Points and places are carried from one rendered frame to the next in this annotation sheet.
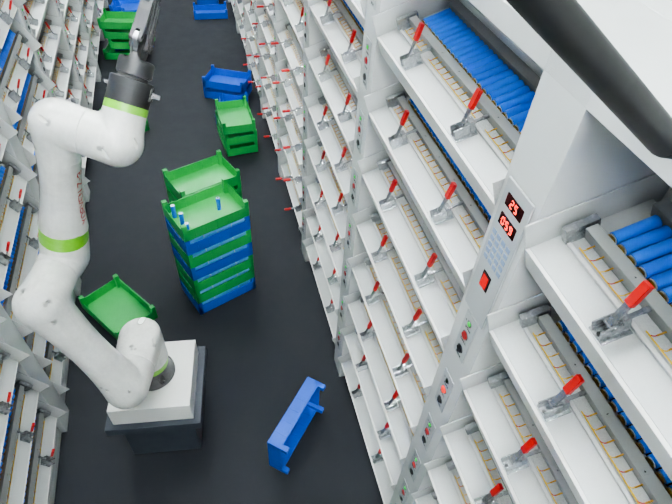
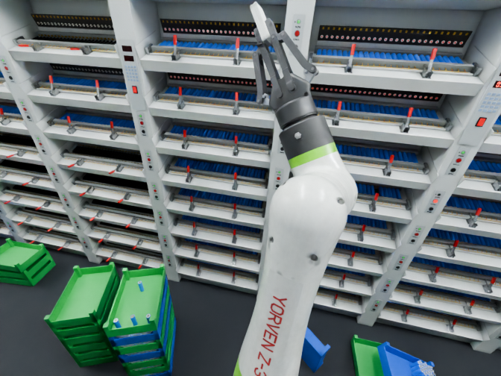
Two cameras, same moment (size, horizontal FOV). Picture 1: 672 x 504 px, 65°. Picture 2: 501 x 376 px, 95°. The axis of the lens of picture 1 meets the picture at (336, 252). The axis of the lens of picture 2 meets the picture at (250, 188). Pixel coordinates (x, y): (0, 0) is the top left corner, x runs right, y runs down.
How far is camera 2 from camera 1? 1.35 m
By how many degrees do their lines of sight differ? 49
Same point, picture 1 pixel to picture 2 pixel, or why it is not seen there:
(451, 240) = (421, 133)
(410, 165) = (357, 125)
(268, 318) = (206, 324)
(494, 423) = (476, 185)
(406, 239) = (354, 168)
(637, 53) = not seen: outside the picture
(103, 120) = (337, 169)
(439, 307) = (405, 175)
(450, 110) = (402, 73)
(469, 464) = (451, 221)
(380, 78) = not seen: hidden behind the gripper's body
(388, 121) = not seen: hidden behind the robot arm
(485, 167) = (455, 78)
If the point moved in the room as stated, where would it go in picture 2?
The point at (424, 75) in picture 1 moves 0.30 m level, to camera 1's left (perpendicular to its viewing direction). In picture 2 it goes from (363, 71) to (349, 76)
